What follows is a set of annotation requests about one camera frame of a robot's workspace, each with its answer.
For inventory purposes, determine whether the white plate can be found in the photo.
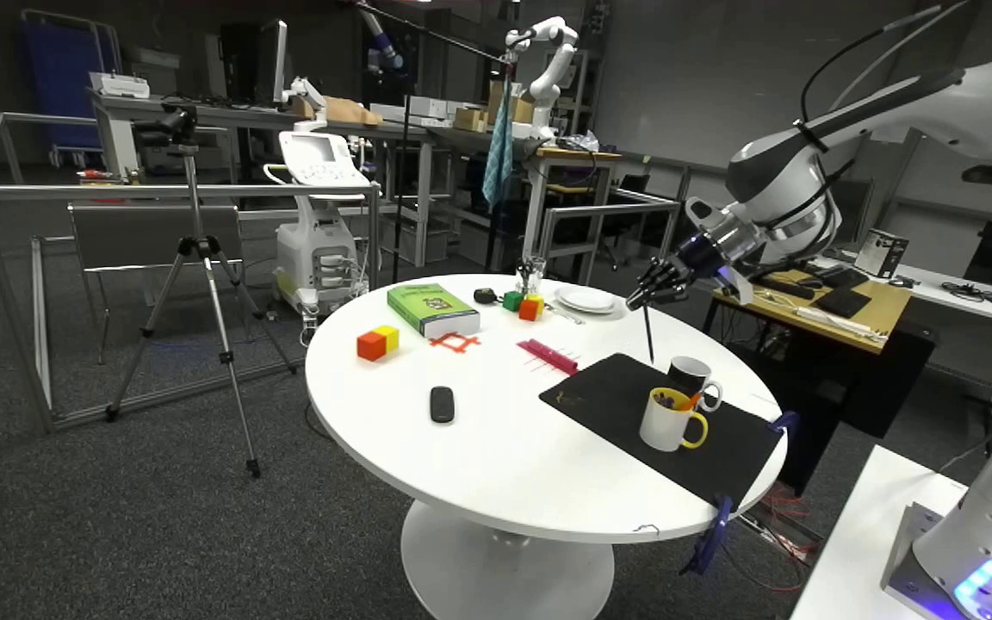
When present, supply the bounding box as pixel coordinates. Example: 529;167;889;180
554;284;618;315

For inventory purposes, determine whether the white mug with yellow handle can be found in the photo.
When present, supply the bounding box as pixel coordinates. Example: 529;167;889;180
639;387;710;454

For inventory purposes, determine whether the small aluminium frame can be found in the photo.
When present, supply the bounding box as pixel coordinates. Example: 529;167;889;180
537;188;684;288

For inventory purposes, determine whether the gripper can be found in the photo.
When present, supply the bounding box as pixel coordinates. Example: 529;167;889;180
624;232;726;312

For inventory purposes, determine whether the red plastic frame piece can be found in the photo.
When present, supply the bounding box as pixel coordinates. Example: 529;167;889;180
428;332;482;355

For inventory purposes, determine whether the black mug with white handle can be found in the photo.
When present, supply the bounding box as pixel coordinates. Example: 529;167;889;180
666;355;724;413

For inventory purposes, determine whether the clear glass with items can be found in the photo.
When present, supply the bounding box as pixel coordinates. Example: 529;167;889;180
515;256;547;296

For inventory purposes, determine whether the pink plastic comb piece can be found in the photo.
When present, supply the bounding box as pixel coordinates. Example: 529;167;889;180
516;338;582;377

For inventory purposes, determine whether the camera on tripod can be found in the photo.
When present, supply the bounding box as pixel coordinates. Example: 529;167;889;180
104;101;300;480

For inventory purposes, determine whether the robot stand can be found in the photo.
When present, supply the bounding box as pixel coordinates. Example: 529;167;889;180
791;444;970;620

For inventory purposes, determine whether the white medical cart machine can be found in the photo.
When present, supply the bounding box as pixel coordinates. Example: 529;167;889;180
262;129;377;326

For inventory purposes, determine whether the teal checked cloth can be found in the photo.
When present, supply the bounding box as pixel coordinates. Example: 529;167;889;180
481;81;517;214

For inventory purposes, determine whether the red cable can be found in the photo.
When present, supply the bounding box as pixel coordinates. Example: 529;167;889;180
741;484;826;595

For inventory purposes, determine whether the white printer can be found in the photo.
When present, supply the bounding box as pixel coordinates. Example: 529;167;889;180
88;71;152;101

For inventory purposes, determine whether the stack of cardboard boxes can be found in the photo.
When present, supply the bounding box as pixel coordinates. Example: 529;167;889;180
453;79;536;133

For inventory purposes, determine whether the white desk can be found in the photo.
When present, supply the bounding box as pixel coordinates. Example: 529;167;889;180
815;253;992;330

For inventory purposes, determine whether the aluminium profile frame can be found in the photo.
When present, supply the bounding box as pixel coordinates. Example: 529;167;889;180
0;111;382;433

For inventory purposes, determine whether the black boom stand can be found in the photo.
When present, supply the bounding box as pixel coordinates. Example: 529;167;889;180
348;0;516;275

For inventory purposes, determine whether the wooden top table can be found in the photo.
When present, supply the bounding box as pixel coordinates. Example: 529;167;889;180
520;145;623;261

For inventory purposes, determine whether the black notebook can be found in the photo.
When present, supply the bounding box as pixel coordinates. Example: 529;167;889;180
812;286;873;320

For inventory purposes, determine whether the black mat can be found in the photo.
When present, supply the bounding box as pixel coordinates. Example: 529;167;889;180
538;352;786;510

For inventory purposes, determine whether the long grey table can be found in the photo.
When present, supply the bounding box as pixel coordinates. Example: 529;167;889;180
90;90;497;270

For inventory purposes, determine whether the wooden desk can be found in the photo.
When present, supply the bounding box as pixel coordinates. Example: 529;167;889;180
703;266;938;496

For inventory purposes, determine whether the green book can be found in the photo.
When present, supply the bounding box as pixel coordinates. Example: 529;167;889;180
386;282;482;340

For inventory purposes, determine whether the grey chair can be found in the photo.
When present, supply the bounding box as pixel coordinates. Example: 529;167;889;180
67;201;245;366

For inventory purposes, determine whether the blue trolley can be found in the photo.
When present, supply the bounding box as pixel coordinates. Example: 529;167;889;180
17;8;124;170

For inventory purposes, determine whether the black keyboard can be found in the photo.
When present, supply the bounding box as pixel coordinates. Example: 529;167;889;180
753;273;817;301

